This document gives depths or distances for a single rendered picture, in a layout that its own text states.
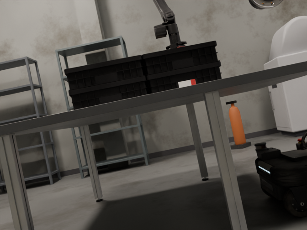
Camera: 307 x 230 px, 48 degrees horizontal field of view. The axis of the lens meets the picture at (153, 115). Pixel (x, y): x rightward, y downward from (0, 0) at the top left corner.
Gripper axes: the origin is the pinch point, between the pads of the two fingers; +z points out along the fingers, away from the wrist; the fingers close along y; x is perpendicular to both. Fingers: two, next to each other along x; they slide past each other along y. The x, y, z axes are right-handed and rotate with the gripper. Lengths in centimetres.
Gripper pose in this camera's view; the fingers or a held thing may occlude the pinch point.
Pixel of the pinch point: (179, 60)
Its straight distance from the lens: 188.2
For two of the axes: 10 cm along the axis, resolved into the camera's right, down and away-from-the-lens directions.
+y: 6.6, -1.6, -7.3
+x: 7.2, -1.4, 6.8
